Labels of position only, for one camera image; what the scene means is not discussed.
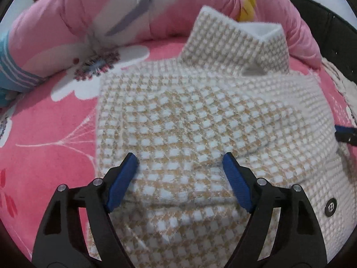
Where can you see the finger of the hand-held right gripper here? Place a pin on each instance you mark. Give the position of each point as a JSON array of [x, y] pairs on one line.
[[344, 130]]

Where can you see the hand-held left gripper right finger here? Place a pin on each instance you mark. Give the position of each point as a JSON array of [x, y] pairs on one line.
[[237, 184]]

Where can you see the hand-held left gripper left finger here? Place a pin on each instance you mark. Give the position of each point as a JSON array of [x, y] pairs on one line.
[[122, 184]]

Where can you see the beige white checked knit sweater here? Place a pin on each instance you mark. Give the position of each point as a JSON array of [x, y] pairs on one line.
[[195, 117]]

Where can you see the pink floral bed sheet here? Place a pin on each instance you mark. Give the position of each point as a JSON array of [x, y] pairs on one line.
[[41, 159]]

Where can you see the black padded headboard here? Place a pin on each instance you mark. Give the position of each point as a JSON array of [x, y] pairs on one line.
[[334, 28]]

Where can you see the pink printed quilt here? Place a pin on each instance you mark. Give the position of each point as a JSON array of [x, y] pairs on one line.
[[55, 19]]

